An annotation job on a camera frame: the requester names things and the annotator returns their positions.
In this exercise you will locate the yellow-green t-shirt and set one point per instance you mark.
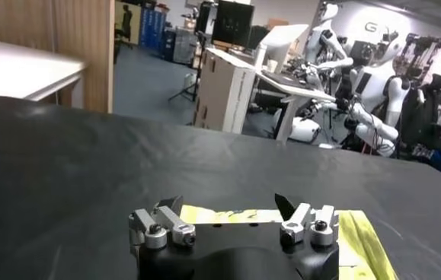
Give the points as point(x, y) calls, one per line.
point(357, 243)

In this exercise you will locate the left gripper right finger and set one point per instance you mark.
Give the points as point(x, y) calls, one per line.
point(300, 218)

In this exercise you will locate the tall white cardboard box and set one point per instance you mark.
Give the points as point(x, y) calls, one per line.
point(224, 91)

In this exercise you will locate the white table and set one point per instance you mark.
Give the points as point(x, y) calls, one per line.
point(22, 68)

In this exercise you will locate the wooden partition panel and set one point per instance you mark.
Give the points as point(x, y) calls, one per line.
point(90, 45)

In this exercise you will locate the white curved panel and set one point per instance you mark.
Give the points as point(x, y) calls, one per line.
point(281, 42)

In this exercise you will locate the black tablecloth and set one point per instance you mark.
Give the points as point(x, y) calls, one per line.
point(128, 160)

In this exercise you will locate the white humanoid robot with base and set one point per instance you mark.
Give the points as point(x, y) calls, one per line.
point(372, 87)

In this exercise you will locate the small white standing desk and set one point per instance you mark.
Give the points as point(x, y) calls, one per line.
point(292, 91)

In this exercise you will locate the blue storage crates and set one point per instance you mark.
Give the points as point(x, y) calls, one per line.
point(153, 30)

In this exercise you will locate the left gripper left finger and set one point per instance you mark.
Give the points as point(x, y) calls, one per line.
point(155, 232)

